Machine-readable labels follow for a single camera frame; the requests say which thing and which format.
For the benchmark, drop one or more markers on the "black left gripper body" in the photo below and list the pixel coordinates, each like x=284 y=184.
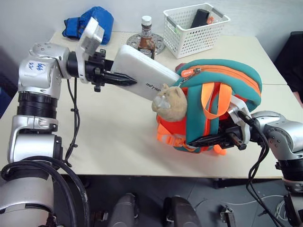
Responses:
x=94 y=67

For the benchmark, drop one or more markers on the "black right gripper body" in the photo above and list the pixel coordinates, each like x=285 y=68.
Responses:
x=233 y=136

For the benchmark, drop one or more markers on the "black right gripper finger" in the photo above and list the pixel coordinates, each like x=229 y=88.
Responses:
x=206 y=140

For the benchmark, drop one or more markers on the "white rectangular box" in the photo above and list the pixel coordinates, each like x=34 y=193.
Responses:
x=139 y=73

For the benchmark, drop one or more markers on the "orange and teal backpack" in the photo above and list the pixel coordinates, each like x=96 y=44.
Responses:
x=213 y=94

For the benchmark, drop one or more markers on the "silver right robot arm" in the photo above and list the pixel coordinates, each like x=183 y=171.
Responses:
x=281 y=134

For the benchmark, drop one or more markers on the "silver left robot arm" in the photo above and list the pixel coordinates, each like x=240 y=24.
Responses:
x=35 y=73

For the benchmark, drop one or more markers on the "brown sauce bottle white cap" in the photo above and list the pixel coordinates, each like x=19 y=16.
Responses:
x=146 y=42

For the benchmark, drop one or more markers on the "blue fabric bag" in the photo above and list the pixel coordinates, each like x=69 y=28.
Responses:
x=94 y=16

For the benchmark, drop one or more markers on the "round perforated metal plate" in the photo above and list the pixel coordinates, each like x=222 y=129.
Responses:
x=159 y=42

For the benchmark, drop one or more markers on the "dark rounded shape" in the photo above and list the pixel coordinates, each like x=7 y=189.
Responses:
x=181 y=212
x=124 y=210

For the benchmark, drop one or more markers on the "white perforated plastic basket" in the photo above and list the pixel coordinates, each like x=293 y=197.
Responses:
x=187 y=40

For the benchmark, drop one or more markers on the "black flat device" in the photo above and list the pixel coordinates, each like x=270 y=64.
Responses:
x=200 y=19

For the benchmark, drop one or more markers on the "small orange object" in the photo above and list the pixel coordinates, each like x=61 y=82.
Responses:
x=210 y=20

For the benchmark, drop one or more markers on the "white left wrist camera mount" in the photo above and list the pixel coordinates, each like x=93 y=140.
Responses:
x=91 y=40

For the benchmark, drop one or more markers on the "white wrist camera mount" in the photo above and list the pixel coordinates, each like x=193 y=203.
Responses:
x=240 y=106
x=91 y=40

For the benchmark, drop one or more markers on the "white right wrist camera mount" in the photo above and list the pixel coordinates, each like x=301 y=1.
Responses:
x=240 y=106

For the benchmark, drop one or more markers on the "small metal bracket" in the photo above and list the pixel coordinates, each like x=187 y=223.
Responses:
x=226 y=214

